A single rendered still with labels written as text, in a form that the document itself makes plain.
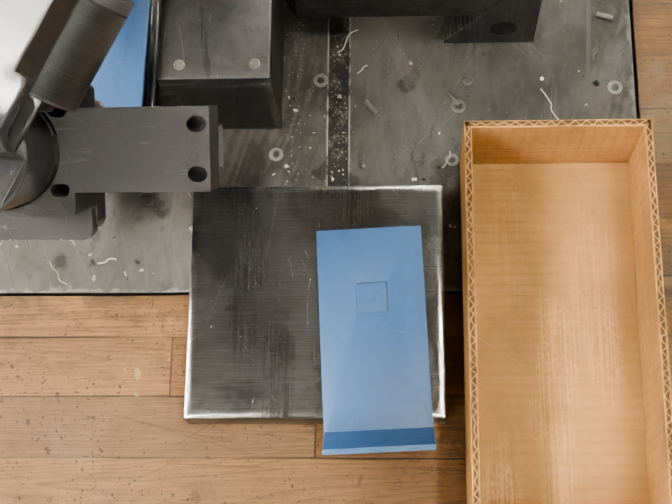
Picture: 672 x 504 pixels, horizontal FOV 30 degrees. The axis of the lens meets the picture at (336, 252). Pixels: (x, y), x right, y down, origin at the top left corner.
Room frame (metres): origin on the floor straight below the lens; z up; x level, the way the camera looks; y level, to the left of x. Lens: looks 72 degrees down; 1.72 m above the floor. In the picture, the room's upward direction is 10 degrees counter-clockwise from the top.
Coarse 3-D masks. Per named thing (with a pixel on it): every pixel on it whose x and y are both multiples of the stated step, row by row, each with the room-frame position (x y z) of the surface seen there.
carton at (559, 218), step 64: (512, 128) 0.30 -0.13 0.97; (576, 128) 0.29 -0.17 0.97; (640, 128) 0.29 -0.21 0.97; (512, 192) 0.28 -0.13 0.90; (576, 192) 0.27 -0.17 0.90; (640, 192) 0.25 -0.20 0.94; (512, 256) 0.23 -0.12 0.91; (576, 256) 0.23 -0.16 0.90; (640, 256) 0.21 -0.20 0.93; (512, 320) 0.19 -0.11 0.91; (576, 320) 0.18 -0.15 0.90; (640, 320) 0.17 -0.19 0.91; (512, 384) 0.15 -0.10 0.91; (576, 384) 0.14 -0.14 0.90; (640, 384) 0.13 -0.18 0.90; (512, 448) 0.11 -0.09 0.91; (576, 448) 0.10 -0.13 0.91; (640, 448) 0.09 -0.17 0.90
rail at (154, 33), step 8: (152, 0) 0.43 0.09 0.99; (160, 0) 0.43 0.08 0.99; (152, 8) 0.42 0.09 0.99; (160, 8) 0.42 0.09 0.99; (152, 16) 0.41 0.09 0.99; (160, 16) 0.42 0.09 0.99; (152, 24) 0.41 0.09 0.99; (152, 32) 0.40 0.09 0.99; (152, 40) 0.40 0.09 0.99; (152, 48) 0.39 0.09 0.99; (152, 56) 0.39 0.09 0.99; (152, 64) 0.38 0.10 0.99; (152, 72) 0.37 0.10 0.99; (152, 80) 0.37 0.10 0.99; (152, 88) 0.36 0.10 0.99; (160, 88) 0.37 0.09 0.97; (152, 96) 0.36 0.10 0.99; (160, 96) 0.37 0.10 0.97; (152, 104) 0.35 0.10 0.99; (160, 104) 0.36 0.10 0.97
